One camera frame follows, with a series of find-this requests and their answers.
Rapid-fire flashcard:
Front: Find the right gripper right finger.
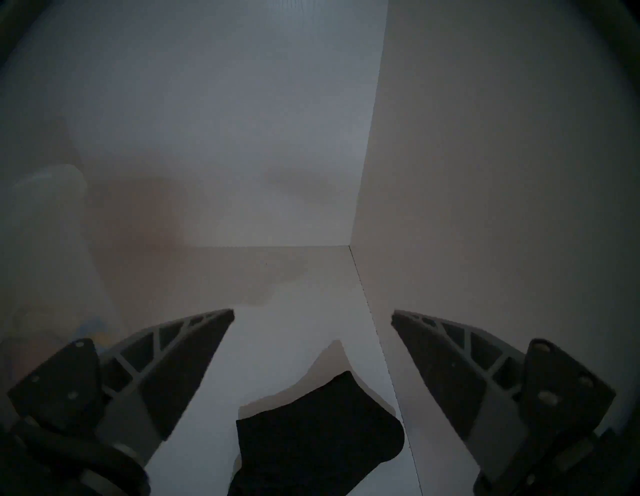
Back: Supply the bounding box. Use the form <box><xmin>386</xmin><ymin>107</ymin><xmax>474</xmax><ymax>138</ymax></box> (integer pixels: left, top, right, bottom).
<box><xmin>391</xmin><ymin>309</ymin><xmax>617</xmax><ymax>493</ymax></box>

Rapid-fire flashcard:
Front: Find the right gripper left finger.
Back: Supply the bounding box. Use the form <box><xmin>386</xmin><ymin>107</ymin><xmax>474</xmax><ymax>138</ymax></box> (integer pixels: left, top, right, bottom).
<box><xmin>7</xmin><ymin>309</ymin><xmax>235</xmax><ymax>468</ymax></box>

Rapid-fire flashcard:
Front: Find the black sock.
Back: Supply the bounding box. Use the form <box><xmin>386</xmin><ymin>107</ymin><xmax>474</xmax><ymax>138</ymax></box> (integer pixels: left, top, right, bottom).
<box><xmin>227</xmin><ymin>370</ymin><xmax>405</xmax><ymax>496</ymax></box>

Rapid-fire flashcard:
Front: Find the clear plastic storage bin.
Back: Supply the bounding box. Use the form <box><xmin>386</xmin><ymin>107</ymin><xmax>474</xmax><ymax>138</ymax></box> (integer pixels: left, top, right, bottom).
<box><xmin>0</xmin><ymin>162</ymin><xmax>131</xmax><ymax>401</ymax></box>

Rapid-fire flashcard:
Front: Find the white wooden cabinet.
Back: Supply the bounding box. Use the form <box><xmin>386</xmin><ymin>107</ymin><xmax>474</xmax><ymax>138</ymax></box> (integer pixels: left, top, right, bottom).
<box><xmin>0</xmin><ymin>0</ymin><xmax>640</xmax><ymax>496</ymax></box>

